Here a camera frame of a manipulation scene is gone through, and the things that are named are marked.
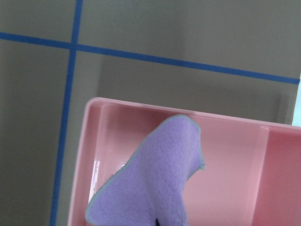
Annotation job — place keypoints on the purple microfiber cloth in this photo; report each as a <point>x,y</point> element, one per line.
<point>150,185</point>

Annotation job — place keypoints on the pink plastic bin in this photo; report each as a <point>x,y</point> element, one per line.
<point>252,173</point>

